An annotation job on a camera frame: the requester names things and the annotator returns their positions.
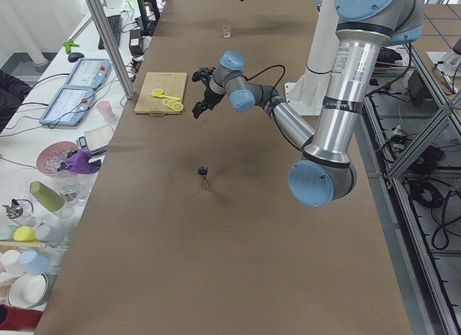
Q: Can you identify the teach pendant near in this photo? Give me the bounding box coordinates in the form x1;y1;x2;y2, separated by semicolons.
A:
39;86;95;128

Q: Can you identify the wooden cutting board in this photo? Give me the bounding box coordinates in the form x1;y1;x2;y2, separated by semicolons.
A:
134;72;187;117

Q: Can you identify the yellow plastic spoon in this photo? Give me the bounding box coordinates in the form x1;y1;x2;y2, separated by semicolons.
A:
162;95;181;101

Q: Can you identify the teach pendant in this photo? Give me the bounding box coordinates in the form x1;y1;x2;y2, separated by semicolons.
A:
65;58;111;90
39;86;95;128

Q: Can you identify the black computer mouse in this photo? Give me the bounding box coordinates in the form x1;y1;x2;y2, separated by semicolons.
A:
68;52;84;63

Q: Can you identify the small clear glass cup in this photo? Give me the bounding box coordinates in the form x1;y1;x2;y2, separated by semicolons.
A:
223;25;231;38

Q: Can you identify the lemon slice middle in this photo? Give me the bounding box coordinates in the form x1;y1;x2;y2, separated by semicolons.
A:
166;100;180;108

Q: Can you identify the aluminium camera post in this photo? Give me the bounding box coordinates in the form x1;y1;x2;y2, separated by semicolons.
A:
85;0;135;99

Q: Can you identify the white bowl green rim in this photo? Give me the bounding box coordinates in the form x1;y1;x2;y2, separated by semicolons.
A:
7;274;49;308

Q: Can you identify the steel double jigger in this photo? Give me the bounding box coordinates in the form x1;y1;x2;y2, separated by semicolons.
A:
197;165;210;190

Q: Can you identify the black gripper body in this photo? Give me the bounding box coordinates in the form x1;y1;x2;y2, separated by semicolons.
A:
202;84;225;107

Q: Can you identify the black keyboard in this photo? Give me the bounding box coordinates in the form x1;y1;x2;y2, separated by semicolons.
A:
107;14;122;47

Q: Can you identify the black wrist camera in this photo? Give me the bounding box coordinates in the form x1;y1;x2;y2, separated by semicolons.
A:
192;67;215;86

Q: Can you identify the yellow cup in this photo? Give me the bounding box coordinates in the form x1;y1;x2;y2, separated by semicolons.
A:
13;226;38;243

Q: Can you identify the green cup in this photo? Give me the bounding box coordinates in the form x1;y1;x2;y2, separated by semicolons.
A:
30;181;65;213

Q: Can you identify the light blue cup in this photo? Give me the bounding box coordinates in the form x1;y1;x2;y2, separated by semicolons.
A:
19;249;51;276

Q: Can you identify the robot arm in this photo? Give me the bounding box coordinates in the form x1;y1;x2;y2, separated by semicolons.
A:
192;0;424;207

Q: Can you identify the teach pendant far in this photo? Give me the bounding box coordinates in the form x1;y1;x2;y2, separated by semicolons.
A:
65;58;111;90

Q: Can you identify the pink cup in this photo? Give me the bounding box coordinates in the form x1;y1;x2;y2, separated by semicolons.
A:
97;100;115;122

